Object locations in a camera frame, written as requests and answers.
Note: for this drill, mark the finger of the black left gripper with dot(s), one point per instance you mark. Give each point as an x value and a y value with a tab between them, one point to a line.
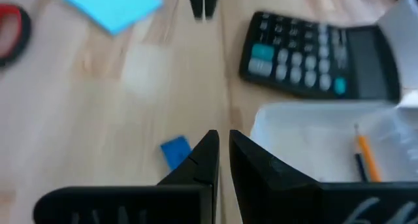
211	2
197	2

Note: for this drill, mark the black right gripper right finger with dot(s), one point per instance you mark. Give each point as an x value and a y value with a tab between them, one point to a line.
310	204

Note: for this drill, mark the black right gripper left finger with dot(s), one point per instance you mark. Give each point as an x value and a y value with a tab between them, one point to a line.
147	204

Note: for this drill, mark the blue eraser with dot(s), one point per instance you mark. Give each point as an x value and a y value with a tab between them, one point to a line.
176	152

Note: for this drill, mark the red-tipped pen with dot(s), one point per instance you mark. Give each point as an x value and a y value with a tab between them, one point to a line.
360	168

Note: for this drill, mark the orange pencil with red eraser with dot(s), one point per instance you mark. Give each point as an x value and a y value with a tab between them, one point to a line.
369	158

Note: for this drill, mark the blue sticky note pad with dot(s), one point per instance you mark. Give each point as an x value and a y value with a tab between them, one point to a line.
111	5

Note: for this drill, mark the clear plastic pencil case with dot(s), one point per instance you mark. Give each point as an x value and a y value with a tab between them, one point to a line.
310	142

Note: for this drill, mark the black desk calculator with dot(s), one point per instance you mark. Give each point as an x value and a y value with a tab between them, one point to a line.
310	57

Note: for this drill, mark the red and black scissors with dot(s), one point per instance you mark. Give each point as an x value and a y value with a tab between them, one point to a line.
19	38

